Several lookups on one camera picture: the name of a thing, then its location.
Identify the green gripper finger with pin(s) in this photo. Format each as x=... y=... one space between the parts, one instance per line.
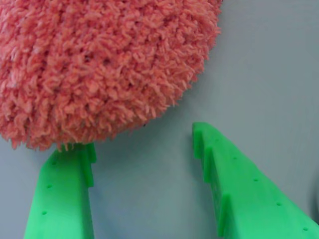
x=249 y=204
x=59 y=199

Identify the orange fluffy cloth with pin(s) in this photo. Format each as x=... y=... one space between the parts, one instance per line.
x=99 y=69

